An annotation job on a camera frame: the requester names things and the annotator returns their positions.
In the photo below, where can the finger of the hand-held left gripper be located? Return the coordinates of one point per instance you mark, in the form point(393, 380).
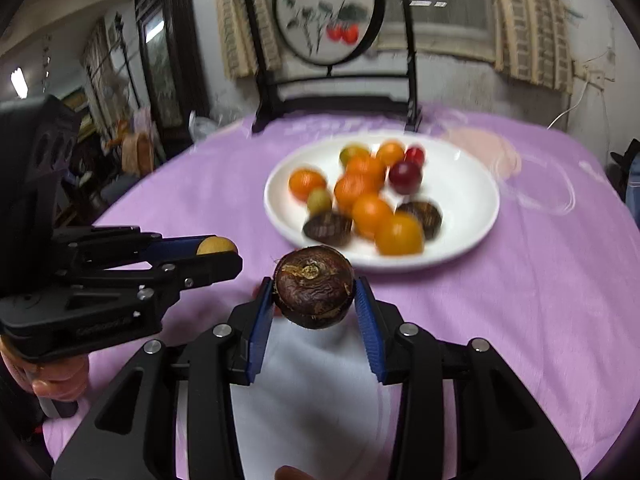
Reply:
point(175, 248)
point(210, 270)

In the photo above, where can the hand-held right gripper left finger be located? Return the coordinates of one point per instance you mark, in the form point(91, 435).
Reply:
point(257, 330)

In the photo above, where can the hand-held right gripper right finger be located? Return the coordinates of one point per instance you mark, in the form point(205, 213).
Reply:
point(370, 330)

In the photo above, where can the small yellow fruit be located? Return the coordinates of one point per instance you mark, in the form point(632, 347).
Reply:
point(217, 246)

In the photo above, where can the dark brown water chestnut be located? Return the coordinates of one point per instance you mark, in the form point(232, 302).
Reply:
point(422, 217)
point(327, 227)
point(312, 280)

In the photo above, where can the orange tangerine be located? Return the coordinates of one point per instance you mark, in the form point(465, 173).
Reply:
point(390, 152)
point(399, 234)
point(306, 183)
point(356, 192)
point(365, 166)
point(371, 215)

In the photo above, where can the dark red plum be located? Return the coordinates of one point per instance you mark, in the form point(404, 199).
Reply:
point(405, 177)

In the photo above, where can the white oval plate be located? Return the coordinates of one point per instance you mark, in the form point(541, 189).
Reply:
point(460, 195)

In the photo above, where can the green-yellow tangerine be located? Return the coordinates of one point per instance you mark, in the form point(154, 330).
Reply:
point(351, 152)

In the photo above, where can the person's right hand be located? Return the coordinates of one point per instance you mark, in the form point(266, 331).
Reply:
point(295, 474)

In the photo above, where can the person's left hand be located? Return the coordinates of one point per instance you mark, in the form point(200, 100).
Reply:
point(55, 380)

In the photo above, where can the white plastic bag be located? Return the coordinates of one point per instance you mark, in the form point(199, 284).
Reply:
point(205, 129)

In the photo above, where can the purple tablecloth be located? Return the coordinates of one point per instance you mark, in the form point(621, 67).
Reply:
point(500, 310)

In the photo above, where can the dark wooden cabinet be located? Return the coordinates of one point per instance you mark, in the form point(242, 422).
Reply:
point(162, 70)

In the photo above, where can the beige checked curtain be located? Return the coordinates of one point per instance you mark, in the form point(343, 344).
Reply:
point(245, 25)
point(530, 25)

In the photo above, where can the black framed painted table screen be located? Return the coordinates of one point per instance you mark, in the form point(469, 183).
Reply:
point(327, 10)

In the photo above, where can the blue cloth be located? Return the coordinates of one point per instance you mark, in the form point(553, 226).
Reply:
point(634, 180)

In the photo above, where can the window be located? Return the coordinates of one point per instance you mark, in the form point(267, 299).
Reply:
point(450, 5)

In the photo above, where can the white power strip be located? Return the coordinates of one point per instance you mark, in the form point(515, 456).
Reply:
point(595, 70)

